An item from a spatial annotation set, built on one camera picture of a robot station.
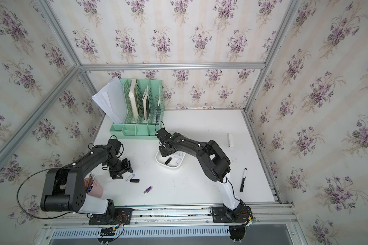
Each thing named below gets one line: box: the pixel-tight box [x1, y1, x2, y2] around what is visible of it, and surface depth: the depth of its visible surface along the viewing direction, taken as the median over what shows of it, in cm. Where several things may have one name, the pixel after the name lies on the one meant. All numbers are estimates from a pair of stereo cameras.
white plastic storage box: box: [155, 148, 187, 169], surface depth 93 cm
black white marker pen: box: [239, 167, 248, 193], surface depth 86 cm
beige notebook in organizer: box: [142, 88, 150, 121], surface depth 103 cm
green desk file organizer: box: [109, 78, 165, 140], surface depth 106 cm
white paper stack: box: [91, 76, 128, 124], surface depth 100 cm
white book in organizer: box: [128, 78, 140, 122], surface depth 101 cm
